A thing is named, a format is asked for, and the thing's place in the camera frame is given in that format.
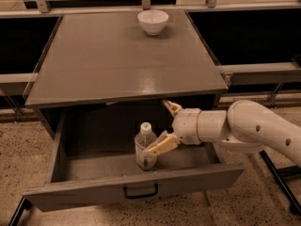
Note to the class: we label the grey cabinet with counter top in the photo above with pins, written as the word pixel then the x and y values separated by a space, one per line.
pixel 107 57

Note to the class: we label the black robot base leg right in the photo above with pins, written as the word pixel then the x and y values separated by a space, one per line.
pixel 281 175

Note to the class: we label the grey open top drawer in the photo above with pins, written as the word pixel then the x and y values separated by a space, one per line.
pixel 93 159

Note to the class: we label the clear plastic water bottle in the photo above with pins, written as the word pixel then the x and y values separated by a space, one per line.
pixel 143 139

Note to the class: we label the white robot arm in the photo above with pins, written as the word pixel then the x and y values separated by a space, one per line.
pixel 246 127

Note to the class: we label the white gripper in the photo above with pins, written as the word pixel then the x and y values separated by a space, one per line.
pixel 185 125

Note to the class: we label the white ceramic bowl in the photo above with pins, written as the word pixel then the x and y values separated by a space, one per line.
pixel 152 21

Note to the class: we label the black drawer handle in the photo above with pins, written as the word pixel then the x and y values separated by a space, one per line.
pixel 135 193

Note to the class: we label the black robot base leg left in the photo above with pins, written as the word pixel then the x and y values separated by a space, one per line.
pixel 24 204

